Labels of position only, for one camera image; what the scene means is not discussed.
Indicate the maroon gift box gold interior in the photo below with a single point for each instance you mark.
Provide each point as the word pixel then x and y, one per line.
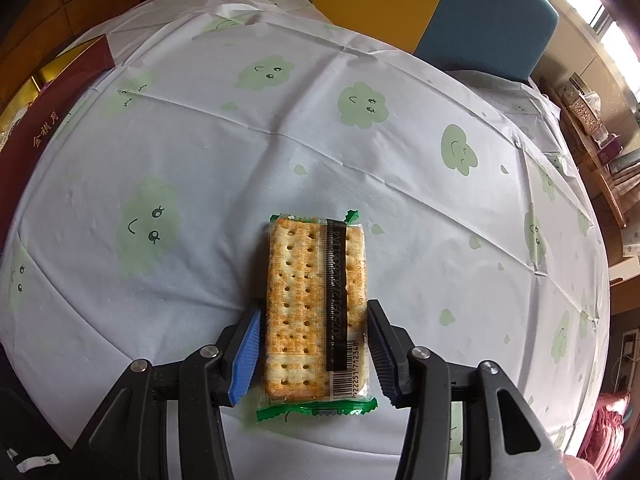
pixel 45 130

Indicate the grey yellow blue sofa backrest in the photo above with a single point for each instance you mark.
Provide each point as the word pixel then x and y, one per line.
pixel 480 20

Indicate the green soda cracker packet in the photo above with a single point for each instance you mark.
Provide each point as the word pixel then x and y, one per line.
pixel 295 300

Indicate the small purple box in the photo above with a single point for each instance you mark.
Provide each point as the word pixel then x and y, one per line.
pixel 611 147

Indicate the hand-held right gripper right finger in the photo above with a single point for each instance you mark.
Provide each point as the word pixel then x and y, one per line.
pixel 387 360

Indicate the white power strip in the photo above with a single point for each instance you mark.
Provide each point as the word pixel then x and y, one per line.
pixel 629 355

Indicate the wooden desk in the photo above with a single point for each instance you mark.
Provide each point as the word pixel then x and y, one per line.
pixel 600 175

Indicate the ornate tissue box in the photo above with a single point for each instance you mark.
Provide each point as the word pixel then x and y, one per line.
pixel 585 107

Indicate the pink quilted cloth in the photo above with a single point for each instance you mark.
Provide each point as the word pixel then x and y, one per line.
pixel 607 425

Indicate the window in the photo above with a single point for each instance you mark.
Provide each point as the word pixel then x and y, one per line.
pixel 620 40

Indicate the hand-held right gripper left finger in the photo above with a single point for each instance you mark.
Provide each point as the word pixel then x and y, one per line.
pixel 247 360

